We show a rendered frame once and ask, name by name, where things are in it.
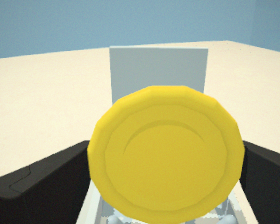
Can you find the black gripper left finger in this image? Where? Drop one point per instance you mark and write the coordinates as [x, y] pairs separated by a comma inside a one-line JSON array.
[[51, 191]]

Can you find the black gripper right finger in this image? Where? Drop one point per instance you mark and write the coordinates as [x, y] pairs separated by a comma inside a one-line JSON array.
[[260, 180]]

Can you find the yellow plate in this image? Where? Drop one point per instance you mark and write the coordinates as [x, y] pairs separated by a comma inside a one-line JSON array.
[[165, 154]]

